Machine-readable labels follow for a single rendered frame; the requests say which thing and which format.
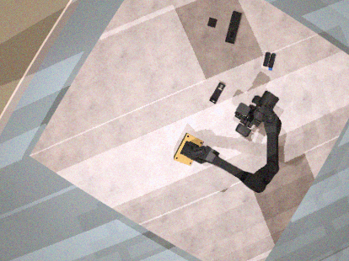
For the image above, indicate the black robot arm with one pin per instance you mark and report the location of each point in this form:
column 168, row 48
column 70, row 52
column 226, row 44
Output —
column 262, row 177

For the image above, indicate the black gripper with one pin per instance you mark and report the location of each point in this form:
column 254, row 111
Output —
column 243, row 129

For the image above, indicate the small dark grey square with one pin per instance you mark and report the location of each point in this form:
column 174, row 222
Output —
column 212, row 22

